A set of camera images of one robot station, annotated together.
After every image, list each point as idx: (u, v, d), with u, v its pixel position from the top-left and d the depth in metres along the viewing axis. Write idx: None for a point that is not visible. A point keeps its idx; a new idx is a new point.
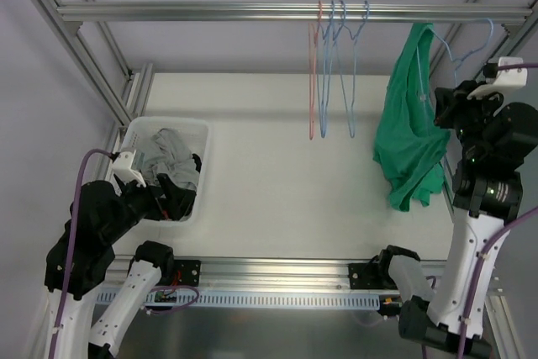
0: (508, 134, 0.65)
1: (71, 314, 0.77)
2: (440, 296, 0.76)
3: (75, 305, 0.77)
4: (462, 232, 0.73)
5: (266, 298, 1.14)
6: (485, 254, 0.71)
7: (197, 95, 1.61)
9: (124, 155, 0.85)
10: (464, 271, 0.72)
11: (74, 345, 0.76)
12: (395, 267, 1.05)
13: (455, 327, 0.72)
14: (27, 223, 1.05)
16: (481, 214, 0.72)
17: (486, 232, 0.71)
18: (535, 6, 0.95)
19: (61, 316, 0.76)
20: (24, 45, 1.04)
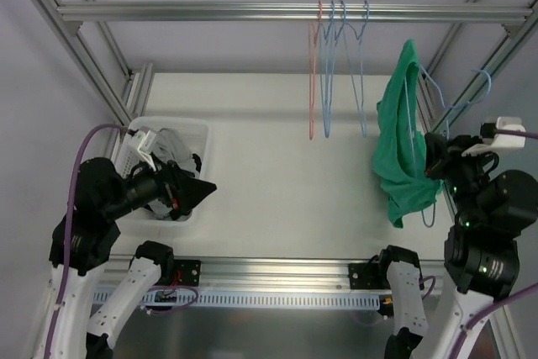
0: (503, 205, 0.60)
1: (73, 292, 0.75)
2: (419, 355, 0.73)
3: (78, 284, 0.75)
4: (450, 302, 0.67)
5: (266, 298, 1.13)
6: (469, 329, 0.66)
7: (197, 95, 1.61)
9: (138, 135, 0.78)
10: (445, 342, 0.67)
11: (74, 327, 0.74)
12: (394, 276, 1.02)
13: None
14: (25, 223, 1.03)
16: (469, 292, 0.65)
17: (472, 306, 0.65)
18: (535, 6, 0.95)
19: (63, 293, 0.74)
20: (24, 44, 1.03)
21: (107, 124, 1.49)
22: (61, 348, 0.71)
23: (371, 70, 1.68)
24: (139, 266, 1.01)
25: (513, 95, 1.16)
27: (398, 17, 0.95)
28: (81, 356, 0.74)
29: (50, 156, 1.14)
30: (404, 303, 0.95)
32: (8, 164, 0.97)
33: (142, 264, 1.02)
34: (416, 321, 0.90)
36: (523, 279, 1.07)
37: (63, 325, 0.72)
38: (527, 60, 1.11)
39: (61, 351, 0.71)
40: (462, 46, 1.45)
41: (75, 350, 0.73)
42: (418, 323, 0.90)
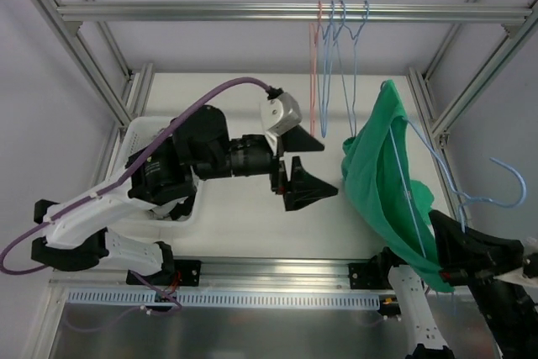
0: None
1: (113, 197, 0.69)
2: None
3: (120, 196, 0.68)
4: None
5: (266, 298, 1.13)
6: None
7: (197, 95, 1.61)
9: (273, 110, 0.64)
10: None
11: (88, 222, 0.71)
12: (397, 285, 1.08)
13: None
14: (26, 224, 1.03)
16: None
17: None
18: (535, 6, 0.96)
19: (106, 190, 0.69)
20: (25, 44, 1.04)
21: (107, 124, 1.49)
22: (65, 224, 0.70)
23: (371, 70, 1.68)
24: (150, 249, 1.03)
25: (513, 95, 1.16)
27: (397, 17, 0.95)
28: (77, 242, 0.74)
29: (51, 157, 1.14)
30: (416, 319, 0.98)
32: (9, 164, 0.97)
33: (156, 254, 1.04)
34: (429, 335, 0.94)
36: None
37: (81, 213, 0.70)
38: (526, 60, 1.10)
39: (64, 227, 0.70)
40: (462, 46, 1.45)
41: (74, 234, 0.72)
42: (429, 335, 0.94)
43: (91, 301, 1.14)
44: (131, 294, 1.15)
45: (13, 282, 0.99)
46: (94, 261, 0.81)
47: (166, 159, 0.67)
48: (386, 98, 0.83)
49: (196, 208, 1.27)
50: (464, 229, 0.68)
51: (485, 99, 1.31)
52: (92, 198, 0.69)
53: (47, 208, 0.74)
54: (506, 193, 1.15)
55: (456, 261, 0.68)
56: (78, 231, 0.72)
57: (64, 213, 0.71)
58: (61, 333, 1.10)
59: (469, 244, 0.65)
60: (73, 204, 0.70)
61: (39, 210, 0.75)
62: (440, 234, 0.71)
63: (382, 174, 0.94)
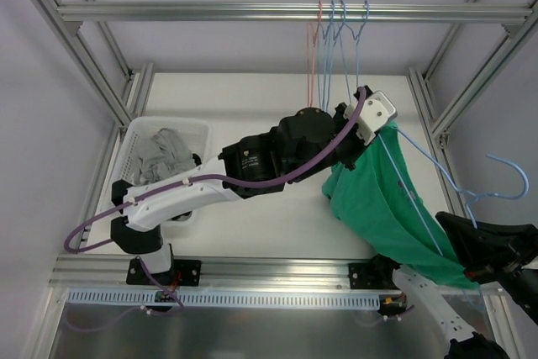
0: None
1: (204, 186, 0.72)
2: None
3: (212, 185, 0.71)
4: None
5: (266, 298, 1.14)
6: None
7: (197, 95, 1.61)
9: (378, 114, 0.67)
10: None
11: (171, 207, 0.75)
12: (405, 285, 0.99)
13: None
14: (26, 223, 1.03)
16: None
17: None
18: (535, 6, 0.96)
19: (197, 179, 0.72)
20: (25, 44, 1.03)
21: (107, 124, 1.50)
22: (149, 206, 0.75)
23: (371, 70, 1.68)
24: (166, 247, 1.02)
25: (513, 95, 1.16)
27: (397, 16, 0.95)
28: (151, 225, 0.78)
29: (51, 157, 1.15)
30: (438, 315, 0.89)
32: (9, 165, 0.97)
33: (167, 255, 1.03)
34: (455, 326, 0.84)
36: None
37: (166, 197, 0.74)
38: (526, 60, 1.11)
39: (147, 208, 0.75)
40: (461, 46, 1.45)
41: (154, 218, 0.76)
42: (458, 326, 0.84)
43: (91, 301, 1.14)
44: (131, 294, 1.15)
45: (13, 282, 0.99)
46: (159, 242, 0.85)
47: (266, 158, 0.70)
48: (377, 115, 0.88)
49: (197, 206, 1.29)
50: (476, 224, 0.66)
51: (484, 99, 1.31)
52: (181, 184, 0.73)
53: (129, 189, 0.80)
54: (506, 193, 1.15)
55: (478, 257, 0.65)
56: (158, 214, 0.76)
57: (149, 194, 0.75)
58: (61, 333, 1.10)
59: (485, 239, 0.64)
60: (161, 187, 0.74)
61: (121, 190, 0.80)
62: (454, 234, 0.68)
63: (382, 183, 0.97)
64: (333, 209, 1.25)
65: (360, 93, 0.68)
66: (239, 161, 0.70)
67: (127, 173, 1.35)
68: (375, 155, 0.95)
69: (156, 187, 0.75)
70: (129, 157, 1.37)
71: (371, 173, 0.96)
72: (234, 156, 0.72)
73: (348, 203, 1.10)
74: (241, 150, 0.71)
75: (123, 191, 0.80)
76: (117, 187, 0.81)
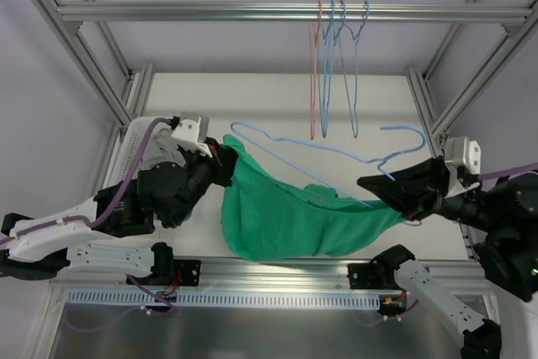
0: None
1: (76, 227, 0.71)
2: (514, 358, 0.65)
3: (82, 225, 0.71)
4: (519, 305, 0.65)
5: (265, 298, 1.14)
6: None
7: (197, 95, 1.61)
9: (187, 125, 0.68)
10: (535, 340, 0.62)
11: (47, 244, 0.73)
12: (408, 283, 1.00)
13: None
14: None
16: None
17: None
18: (535, 6, 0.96)
19: (71, 219, 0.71)
20: (24, 44, 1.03)
21: (107, 124, 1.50)
22: (27, 242, 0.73)
23: (371, 70, 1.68)
24: (140, 253, 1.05)
25: (513, 96, 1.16)
27: (398, 16, 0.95)
28: (37, 258, 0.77)
29: (52, 158, 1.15)
30: (445, 308, 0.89)
32: (9, 165, 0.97)
33: (149, 259, 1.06)
34: (465, 316, 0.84)
36: None
37: (42, 234, 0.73)
38: (525, 60, 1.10)
39: (25, 245, 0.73)
40: (461, 47, 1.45)
41: (34, 253, 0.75)
42: (467, 316, 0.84)
43: (91, 301, 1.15)
44: (131, 294, 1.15)
45: (14, 282, 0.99)
46: (55, 270, 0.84)
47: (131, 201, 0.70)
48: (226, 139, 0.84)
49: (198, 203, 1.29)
50: (392, 175, 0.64)
51: (484, 99, 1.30)
52: (54, 223, 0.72)
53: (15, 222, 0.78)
54: None
55: (410, 203, 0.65)
56: (40, 249, 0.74)
57: (29, 231, 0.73)
58: (61, 333, 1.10)
59: (408, 187, 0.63)
60: (39, 224, 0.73)
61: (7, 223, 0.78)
62: (377, 192, 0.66)
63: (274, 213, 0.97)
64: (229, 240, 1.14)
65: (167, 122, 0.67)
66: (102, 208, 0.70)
67: None
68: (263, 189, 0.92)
69: (37, 224, 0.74)
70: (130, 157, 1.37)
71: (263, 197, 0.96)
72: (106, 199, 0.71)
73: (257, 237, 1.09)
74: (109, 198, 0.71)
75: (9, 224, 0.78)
76: (5, 221, 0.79)
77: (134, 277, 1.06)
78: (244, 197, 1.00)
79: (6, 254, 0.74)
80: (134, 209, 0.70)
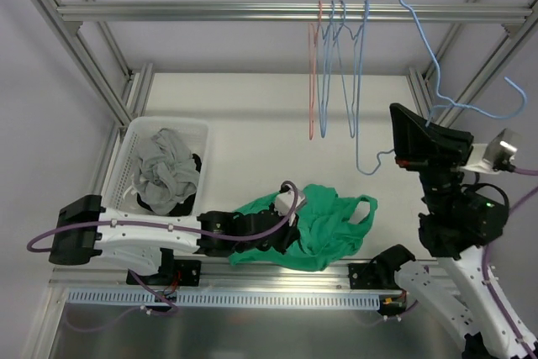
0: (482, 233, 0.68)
1: (184, 238, 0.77)
2: (487, 335, 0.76)
3: (192, 238, 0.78)
4: (460, 275, 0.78)
5: (265, 298, 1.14)
6: (520, 335, 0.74)
7: (197, 96, 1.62)
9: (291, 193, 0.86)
10: (491, 307, 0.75)
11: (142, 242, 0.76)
12: (408, 285, 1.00)
13: (521, 352, 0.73)
14: (27, 223, 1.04)
16: (524, 335, 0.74)
17: (473, 262, 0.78)
18: (535, 6, 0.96)
19: (181, 229, 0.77)
20: (25, 45, 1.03)
21: (107, 124, 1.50)
22: (125, 233, 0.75)
23: (371, 70, 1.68)
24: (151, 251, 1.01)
25: (513, 96, 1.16)
27: (398, 16, 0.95)
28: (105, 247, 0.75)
29: (52, 158, 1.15)
30: (446, 311, 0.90)
32: (10, 165, 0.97)
33: (156, 257, 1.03)
34: (466, 319, 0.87)
36: (522, 280, 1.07)
37: (147, 232, 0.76)
38: (525, 60, 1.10)
39: (123, 235, 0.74)
40: (461, 47, 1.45)
41: (121, 244, 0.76)
42: (468, 319, 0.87)
43: (92, 301, 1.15)
44: (131, 294, 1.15)
45: (15, 282, 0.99)
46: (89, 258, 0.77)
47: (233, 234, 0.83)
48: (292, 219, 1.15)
49: (200, 203, 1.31)
50: (427, 126, 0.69)
51: (484, 99, 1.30)
52: (165, 227, 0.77)
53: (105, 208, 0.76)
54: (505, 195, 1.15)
55: (422, 152, 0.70)
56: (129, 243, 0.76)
57: (129, 223, 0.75)
58: (61, 333, 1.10)
59: (438, 142, 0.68)
60: (146, 222, 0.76)
61: (96, 203, 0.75)
62: (403, 131, 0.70)
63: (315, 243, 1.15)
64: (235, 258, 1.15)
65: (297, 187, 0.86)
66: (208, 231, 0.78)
67: (127, 173, 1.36)
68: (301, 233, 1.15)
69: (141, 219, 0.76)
70: (129, 157, 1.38)
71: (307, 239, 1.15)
72: (207, 223, 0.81)
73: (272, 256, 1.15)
74: (211, 224, 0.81)
75: (96, 205, 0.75)
76: (88, 200, 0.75)
77: (134, 277, 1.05)
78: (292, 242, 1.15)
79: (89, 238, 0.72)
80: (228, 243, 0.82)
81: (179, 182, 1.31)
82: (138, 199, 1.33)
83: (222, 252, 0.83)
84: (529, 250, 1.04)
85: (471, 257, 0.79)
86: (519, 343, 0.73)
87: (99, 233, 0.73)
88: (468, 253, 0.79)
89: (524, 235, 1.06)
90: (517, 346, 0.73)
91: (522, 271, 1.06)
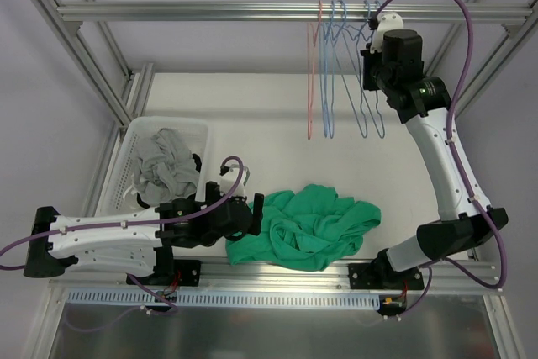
0: (401, 48, 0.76)
1: (139, 231, 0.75)
2: (441, 196, 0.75)
3: (149, 231, 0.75)
4: (424, 132, 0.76)
5: (265, 298, 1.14)
6: (474, 194, 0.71)
7: (198, 96, 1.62)
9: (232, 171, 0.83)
10: (446, 161, 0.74)
11: (97, 244, 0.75)
12: (398, 253, 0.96)
13: (472, 212, 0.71)
14: (26, 221, 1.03)
16: (477, 193, 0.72)
17: (440, 123, 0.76)
18: (535, 7, 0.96)
19: (133, 222, 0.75)
20: (24, 44, 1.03)
21: (107, 124, 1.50)
22: (77, 238, 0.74)
23: None
24: (144, 252, 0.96)
25: (512, 95, 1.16)
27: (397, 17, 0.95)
28: (67, 255, 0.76)
29: (52, 156, 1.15)
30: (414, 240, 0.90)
32: (11, 166, 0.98)
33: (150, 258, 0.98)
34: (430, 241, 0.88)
36: (522, 280, 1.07)
37: (100, 233, 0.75)
38: (525, 60, 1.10)
39: (76, 240, 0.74)
40: (461, 47, 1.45)
41: (78, 250, 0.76)
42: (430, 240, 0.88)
43: (91, 301, 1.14)
44: (131, 294, 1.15)
45: (15, 282, 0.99)
46: (63, 268, 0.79)
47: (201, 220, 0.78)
48: (266, 210, 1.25)
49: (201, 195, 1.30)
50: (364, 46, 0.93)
51: (484, 99, 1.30)
52: (118, 224, 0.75)
53: (55, 216, 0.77)
54: (506, 195, 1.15)
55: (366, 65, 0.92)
56: (85, 248, 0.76)
57: (81, 226, 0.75)
58: (61, 332, 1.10)
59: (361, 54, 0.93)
60: (100, 224, 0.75)
61: (49, 214, 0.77)
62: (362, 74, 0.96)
63: (308, 238, 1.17)
64: (235, 256, 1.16)
65: (240, 165, 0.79)
66: (169, 219, 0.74)
67: (127, 174, 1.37)
68: (292, 230, 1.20)
69: (93, 222, 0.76)
70: (129, 157, 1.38)
71: (296, 234, 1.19)
72: (167, 212, 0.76)
73: (271, 256, 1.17)
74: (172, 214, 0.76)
75: (48, 217, 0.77)
76: (41, 212, 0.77)
77: (132, 276, 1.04)
78: (287, 240, 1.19)
79: (44, 247, 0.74)
80: (196, 229, 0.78)
81: (179, 182, 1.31)
82: (138, 199, 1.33)
83: (191, 242, 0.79)
84: (530, 250, 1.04)
85: (439, 118, 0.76)
86: (466, 200, 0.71)
87: (50, 243, 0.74)
88: (437, 113, 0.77)
89: (525, 234, 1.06)
90: (467, 205, 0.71)
91: (523, 270, 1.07)
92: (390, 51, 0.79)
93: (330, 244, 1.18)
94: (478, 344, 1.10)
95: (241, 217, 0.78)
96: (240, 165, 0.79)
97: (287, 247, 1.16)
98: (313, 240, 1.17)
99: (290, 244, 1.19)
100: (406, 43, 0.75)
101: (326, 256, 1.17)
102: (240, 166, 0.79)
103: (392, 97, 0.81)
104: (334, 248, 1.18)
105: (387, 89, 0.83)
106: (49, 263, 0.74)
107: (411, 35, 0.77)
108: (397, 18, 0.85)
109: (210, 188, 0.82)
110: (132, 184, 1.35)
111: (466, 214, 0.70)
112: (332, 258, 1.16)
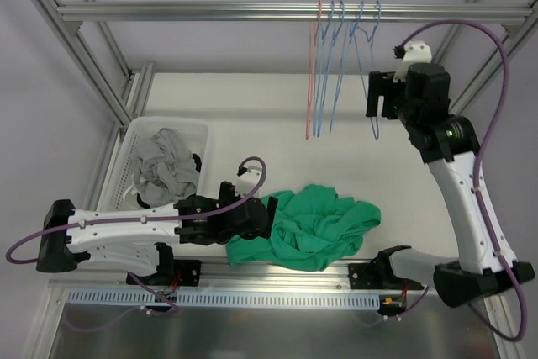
0: (427, 85, 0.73)
1: (158, 228, 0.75)
2: (464, 245, 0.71)
3: (167, 226, 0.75)
4: (449, 177, 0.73)
5: (265, 298, 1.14)
6: (500, 250, 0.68)
7: (198, 96, 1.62)
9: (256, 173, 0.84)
10: (473, 211, 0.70)
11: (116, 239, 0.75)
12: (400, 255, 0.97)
13: (497, 268, 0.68)
14: (26, 222, 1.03)
16: (503, 248, 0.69)
17: (466, 169, 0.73)
18: (535, 6, 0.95)
19: (155, 219, 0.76)
20: (24, 44, 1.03)
21: (107, 124, 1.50)
22: (97, 232, 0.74)
23: None
24: None
25: (512, 95, 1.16)
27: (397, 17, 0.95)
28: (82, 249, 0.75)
29: (52, 156, 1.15)
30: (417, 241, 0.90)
32: (11, 166, 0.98)
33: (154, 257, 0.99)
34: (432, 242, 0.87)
36: None
37: (118, 228, 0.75)
38: (525, 60, 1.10)
39: (95, 234, 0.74)
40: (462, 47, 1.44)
41: (94, 245, 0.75)
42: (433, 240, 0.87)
43: (91, 301, 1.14)
44: (131, 294, 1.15)
45: (15, 282, 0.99)
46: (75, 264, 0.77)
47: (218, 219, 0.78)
48: None
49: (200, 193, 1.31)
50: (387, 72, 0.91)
51: (484, 99, 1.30)
52: (138, 219, 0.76)
53: (73, 210, 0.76)
54: (506, 196, 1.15)
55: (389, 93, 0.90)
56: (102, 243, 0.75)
57: (101, 221, 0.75)
58: (61, 332, 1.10)
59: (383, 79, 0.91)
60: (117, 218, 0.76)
61: (66, 208, 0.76)
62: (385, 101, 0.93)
63: (308, 238, 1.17)
64: (235, 256, 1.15)
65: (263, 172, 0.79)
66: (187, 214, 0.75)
67: (127, 174, 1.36)
68: (292, 230, 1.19)
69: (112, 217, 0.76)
70: (129, 158, 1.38)
71: (296, 234, 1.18)
72: (186, 208, 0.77)
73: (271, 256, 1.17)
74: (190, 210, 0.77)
75: (66, 210, 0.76)
76: (59, 205, 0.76)
77: (132, 275, 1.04)
78: (287, 240, 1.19)
79: (63, 240, 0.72)
80: (213, 227, 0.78)
81: (179, 182, 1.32)
82: (138, 199, 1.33)
83: (208, 240, 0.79)
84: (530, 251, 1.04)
85: (466, 164, 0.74)
86: (492, 255, 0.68)
87: (68, 236, 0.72)
88: (463, 159, 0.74)
89: (525, 235, 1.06)
90: (493, 260, 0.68)
91: None
92: (415, 85, 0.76)
93: (330, 244, 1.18)
94: (479, 345, 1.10)
95: (259, 218, 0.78)
96: (263, 172, 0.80)
97: (288, 247, 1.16)
98: (313, 240, 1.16)
99: (290, 244, 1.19)
100: (433, 79, 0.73)
101: (326, 255, 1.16)
102: (263, 172, 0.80)
103: (416, 136, 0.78)
104: (334, 249, 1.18)
105: (410, 125, 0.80)
106: (65, 258, 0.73)
107: (438, 72, 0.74)
108: (425, 48, 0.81)
109: (226, 187, 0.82)
110: (133, 184, 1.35)
111: (490, 271, 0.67)
112: (332, 258, 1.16)
